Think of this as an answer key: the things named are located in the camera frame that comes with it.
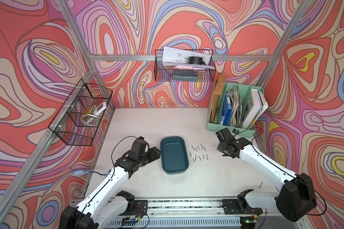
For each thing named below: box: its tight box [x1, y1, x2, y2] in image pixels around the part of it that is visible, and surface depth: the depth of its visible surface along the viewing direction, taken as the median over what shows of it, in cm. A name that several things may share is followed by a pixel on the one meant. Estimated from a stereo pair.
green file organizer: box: [205, 80, 265, 138], surface depth 96 cm
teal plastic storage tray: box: [160, 136, 190, 175], surface depth 93 cm
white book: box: [242, 88, 269, 130], surface depth 93 cm
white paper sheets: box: [162, 46, 216, 70], surface depth 88 cm
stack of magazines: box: [227, 84, 243, 128], surface depth 97 cm
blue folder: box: [220, 93, 233, 126], surface depth 96 cm
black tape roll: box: [188, 56, 207, 66], surface depth 84 cm
